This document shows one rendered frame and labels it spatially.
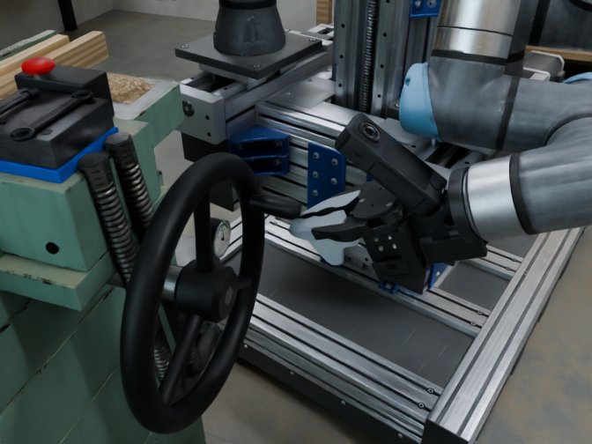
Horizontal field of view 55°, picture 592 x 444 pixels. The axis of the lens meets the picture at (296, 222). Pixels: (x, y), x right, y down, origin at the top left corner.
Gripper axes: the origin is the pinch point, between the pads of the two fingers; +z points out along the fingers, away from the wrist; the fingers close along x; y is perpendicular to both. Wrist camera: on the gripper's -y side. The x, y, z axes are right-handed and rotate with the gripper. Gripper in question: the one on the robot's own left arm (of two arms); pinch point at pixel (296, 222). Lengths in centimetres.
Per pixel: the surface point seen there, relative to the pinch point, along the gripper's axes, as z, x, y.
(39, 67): 10.0, -9.1, -27.0
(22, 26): 279, 212, -57
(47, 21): 282, 233, -54
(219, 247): 25.5, 11.8, 8.4
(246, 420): 61, 21, 64
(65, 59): 31.3, 12.4, -26.6
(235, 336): 10.8, -7.7, 9.5
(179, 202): -1.7, -14.5, -12.5
